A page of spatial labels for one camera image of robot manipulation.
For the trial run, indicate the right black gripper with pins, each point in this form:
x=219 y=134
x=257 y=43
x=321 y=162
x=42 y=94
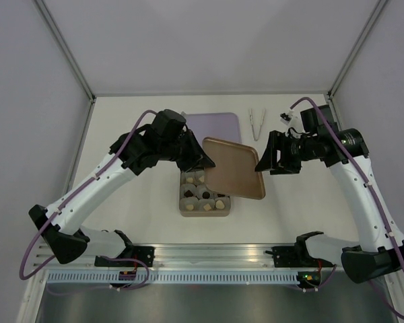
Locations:
x=269 y=159

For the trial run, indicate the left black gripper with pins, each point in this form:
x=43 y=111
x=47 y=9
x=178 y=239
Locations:
x=198 y=155

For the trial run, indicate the beige box lid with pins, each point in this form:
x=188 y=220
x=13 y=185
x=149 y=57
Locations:
x=234 y=172

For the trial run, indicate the white metal tongs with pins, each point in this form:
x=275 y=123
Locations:
x=256 y=127

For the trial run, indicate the beige chocolate box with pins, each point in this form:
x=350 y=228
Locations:
x=197 y=213

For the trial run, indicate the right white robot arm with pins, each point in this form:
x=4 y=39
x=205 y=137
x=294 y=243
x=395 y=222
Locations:
x=346 y=155

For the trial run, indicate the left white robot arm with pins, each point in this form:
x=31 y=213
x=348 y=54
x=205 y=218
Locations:
x=61 y=223

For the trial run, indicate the white paper cup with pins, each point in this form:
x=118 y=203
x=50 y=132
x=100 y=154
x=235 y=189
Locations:
x=198 y=174
x=200 y=189
x=202 y=202
x=186 y=187
x=226 y=201
x=185 y=175
x=188 y=201

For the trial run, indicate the purple plastic tray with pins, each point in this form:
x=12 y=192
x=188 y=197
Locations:
x=222 y=125

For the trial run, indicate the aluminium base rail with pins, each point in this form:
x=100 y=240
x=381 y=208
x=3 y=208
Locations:
x=199 y=256

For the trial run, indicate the white slotted cable duct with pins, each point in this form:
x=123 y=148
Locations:
x=176 y=277

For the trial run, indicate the left aluminium frame post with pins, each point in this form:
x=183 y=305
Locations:
x=63 y=46

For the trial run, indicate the aluminium frame post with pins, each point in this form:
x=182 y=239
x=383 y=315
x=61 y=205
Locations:
x=63 y=46
x=364 y=34

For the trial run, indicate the right aluminium frame post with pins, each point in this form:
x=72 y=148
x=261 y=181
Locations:
x=364 y=34

